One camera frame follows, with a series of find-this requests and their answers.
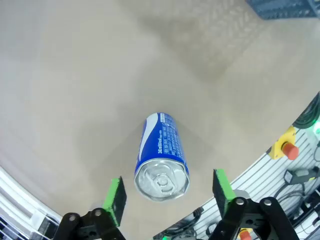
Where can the yellow emergency stop button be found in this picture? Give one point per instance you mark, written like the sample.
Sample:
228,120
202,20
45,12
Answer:
280,147
244,233

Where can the white can dispenser rack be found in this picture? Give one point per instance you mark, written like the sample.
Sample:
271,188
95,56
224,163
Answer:
15,200

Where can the grey woven plastic basket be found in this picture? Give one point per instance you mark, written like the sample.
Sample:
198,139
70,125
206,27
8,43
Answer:
282,10

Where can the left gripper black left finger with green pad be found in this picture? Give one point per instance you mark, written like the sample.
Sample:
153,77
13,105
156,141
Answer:
115,200

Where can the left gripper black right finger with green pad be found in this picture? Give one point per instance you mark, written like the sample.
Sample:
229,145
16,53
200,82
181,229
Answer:
223,192

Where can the black power adapter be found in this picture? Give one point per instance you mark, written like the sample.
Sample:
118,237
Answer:
297,176

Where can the blue Pepsi can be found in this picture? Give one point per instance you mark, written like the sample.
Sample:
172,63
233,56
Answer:
162,142

